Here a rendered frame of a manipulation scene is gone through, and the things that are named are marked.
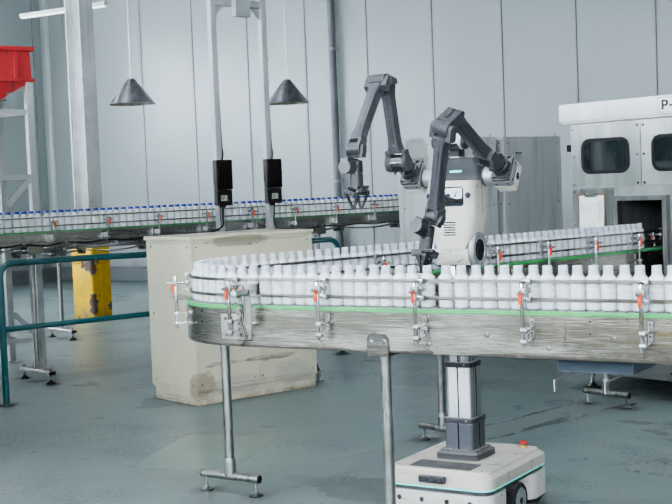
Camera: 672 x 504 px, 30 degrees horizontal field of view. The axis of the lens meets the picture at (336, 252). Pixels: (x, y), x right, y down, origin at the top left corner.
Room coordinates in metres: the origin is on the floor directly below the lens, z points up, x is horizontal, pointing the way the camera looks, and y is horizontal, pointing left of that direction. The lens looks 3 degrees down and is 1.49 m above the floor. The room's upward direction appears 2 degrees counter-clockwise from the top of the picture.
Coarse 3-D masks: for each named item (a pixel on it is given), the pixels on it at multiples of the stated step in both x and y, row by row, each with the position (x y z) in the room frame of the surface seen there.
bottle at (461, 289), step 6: (456, 270) 4.86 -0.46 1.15; (462, 270) 4.84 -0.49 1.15; (456, 276) 4.84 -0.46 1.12; (462, 276) 4.83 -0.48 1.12; (468, 276) 4.85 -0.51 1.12; (456, 288) 4.84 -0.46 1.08; (462, 288) 4.83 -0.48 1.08; (468, 288) 4.84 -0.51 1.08; (456, 294) 4.84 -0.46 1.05; (462, 294) 4.83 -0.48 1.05; (468, 294) 4.84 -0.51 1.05; (456, 300) 4.84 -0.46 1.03; (462, 300) 4.83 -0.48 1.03; (468, 300) 4.84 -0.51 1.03; (456, 306) 4.84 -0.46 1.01; (462, 306) 4.83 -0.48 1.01; (468, 306) 4.84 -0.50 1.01
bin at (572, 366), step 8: (560, 360) 4.89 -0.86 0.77; (568, 360) 4.87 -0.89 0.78; (560, 368) 4.89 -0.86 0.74; (568, 368) 4.87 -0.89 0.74; (576, 368) 4.86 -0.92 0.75; (584, 368) 4.84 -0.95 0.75; (592, 368) 4.82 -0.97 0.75; (600, 368) 4.81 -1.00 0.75; (608, 368) 4.79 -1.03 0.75; (616, 368) 4.77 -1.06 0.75; (624, 368) 4.75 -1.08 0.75; (632, 368) 4.74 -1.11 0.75; (640, 368) 4.80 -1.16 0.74
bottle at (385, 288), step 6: (384, 270) 5.02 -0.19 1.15; (390, 270) 5.03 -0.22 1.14; (384, 276) 5.01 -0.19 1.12; (390, 276) 5.01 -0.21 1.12; (384, 282) 5.01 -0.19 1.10; (390, 282) 5.01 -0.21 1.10; (384, 288) 5.01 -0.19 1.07; (390, 288) 5.01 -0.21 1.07; (384, 294) 5.01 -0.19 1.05; (390, 294) 5.01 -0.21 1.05; (384, 300) 5.01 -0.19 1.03; (390, 300) 5.01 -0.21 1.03; (384, 306) 5.01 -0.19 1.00; (390, 306) 5.01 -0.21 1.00
